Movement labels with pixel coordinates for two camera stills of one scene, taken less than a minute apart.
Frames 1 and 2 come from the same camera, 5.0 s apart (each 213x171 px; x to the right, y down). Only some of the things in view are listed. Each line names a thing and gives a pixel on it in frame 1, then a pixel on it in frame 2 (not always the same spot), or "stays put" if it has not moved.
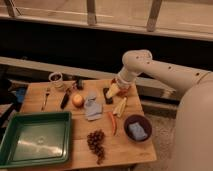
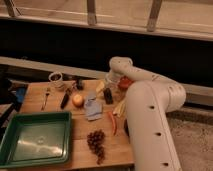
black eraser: (107, 100) stays put
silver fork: (45, 98) stays put
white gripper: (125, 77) -> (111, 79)
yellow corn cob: (120, 108) stays put
